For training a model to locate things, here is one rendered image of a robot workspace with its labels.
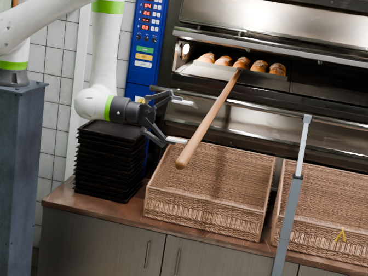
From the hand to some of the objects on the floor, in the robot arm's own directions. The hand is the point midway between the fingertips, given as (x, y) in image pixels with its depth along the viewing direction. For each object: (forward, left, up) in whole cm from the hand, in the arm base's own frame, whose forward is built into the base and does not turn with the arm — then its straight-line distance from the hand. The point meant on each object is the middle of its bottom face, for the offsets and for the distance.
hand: (186, 122), depth 191 cm
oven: (+48, +197, -120) cm, 235 cm away
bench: (+49, +74, -120) cm, 149 cm away
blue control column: (-49, +192, -120) cm, 232 cm away
